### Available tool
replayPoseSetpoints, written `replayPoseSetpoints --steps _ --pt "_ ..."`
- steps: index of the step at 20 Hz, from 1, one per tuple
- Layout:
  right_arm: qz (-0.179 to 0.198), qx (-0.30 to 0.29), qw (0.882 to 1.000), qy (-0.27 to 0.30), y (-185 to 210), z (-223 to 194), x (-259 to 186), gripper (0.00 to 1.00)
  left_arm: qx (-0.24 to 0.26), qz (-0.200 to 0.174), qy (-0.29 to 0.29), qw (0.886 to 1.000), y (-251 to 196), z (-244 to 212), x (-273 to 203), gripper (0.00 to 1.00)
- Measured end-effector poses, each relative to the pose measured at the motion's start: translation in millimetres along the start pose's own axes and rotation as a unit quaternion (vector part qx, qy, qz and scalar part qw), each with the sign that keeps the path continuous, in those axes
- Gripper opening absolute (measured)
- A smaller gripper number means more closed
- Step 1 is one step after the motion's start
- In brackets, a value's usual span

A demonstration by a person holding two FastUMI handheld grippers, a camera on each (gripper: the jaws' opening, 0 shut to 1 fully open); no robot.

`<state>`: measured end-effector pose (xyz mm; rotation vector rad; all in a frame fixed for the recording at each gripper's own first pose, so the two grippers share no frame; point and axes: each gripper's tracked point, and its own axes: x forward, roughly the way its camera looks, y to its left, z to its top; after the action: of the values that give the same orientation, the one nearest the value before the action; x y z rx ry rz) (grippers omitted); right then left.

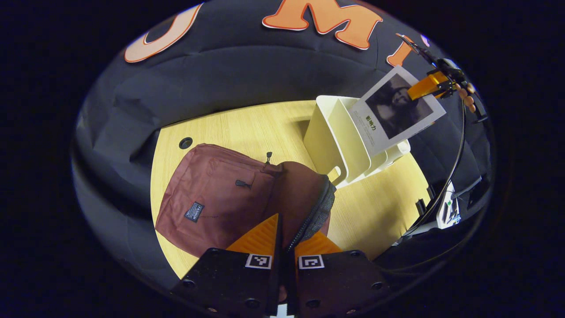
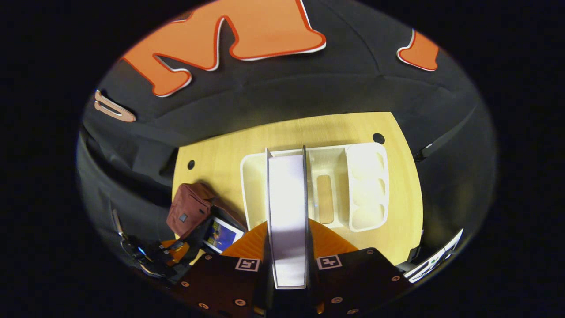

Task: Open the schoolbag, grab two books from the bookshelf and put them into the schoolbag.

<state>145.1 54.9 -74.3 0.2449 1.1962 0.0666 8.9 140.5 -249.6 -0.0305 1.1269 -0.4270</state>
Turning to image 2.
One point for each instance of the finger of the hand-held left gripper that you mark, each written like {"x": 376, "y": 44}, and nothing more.
{"x": 178, "y": 251}

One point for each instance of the white electronic device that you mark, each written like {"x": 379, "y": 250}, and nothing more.
{"x": 435, "y": 260}

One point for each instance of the white plastic bookshelf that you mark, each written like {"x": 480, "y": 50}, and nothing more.
{"x": 366, "y": 190}

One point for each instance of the maroon schoolbag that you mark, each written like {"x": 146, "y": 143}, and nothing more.
{"x": 190, "y": 210}

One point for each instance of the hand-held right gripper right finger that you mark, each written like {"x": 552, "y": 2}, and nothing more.
{"x": 353, "y": 282}

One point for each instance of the white portrait cover book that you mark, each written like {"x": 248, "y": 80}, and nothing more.
{"x": 287, "y": 221}

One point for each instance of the blue cover book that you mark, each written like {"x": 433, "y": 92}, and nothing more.
{"x": 220, "y": 236}

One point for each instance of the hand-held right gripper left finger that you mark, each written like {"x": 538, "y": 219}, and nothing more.
{"x": 229, "y": 287}

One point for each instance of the thin black pole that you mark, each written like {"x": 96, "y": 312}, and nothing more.
{"x": 441, "y": 139}

